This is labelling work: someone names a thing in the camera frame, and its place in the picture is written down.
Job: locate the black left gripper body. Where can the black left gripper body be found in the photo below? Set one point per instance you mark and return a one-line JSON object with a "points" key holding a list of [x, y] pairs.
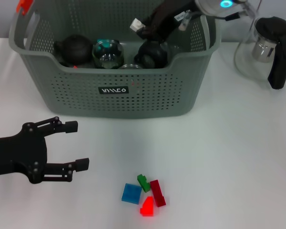
{"points": [[16, 152]]}

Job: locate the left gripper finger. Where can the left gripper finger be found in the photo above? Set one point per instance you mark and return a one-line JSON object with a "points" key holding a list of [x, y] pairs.
{"points": [[71, 126], [82, 163]]}

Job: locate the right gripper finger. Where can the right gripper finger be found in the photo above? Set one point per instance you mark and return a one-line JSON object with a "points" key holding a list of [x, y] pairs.
{"points": [[152, 20], [155, 34]]}

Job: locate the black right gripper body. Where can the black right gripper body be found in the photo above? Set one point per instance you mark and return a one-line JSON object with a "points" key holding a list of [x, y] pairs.
{"points": [[174, 12]]}

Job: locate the white building block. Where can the white building block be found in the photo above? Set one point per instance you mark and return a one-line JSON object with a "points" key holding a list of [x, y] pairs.
{"points": [[136, 25]]}

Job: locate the glass teacup with black sleeve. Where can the glass teacup with black sleeve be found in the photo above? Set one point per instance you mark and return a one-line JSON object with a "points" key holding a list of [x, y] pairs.
{"points": [[131, 66], [107, 57], [150, 55]]}

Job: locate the teal square block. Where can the teal square block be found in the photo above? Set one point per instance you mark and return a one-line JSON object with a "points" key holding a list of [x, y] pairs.
{"points": [[103, 44]]}

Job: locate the blue square block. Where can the blue square block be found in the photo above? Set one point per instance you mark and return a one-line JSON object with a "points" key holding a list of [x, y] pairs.
{"points": [[131, 193]]}

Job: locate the green stepped building block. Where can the green stepped building block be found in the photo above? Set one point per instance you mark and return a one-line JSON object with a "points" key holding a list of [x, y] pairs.
{"points": [[143, 183]]}

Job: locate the bright red slope block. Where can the bright red slope block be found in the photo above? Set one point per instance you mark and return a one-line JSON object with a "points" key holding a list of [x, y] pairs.
{"points": [[147, 207]]}

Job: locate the dark red building brick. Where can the dark red building brick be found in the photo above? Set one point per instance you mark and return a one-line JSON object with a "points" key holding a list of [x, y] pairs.
{"points": [[158, 193]]}

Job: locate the grey-green perforated storage basket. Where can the grey-green perforated storage basket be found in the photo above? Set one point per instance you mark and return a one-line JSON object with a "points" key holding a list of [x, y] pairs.
{"points": [[145, 100]]}

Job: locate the black clay teapot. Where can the black clay teapot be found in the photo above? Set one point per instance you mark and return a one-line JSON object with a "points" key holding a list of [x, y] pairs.
{"points": [[75, 48]]}

